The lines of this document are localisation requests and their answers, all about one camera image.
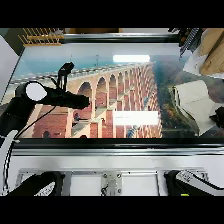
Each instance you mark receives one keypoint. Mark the beige trousers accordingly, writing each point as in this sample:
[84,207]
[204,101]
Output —
[195,100]

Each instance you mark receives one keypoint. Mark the wooden hanger rack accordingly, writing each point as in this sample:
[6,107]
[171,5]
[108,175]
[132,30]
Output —
[41,38]

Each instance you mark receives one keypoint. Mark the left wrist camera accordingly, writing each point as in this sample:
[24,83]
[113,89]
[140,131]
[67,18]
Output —
[65,71]

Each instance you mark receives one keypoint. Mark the silver frame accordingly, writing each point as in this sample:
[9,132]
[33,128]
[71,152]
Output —
[100,163]

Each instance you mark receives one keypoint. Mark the brown cardboard box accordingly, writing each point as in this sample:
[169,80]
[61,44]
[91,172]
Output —
[213,50]

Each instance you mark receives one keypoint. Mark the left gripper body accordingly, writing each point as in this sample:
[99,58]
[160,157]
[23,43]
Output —
[71,100]

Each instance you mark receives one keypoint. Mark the bunch of black hangers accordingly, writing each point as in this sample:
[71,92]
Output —
[188,38]

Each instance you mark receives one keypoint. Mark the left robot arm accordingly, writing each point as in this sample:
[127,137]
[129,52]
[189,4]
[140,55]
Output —
[16,111]

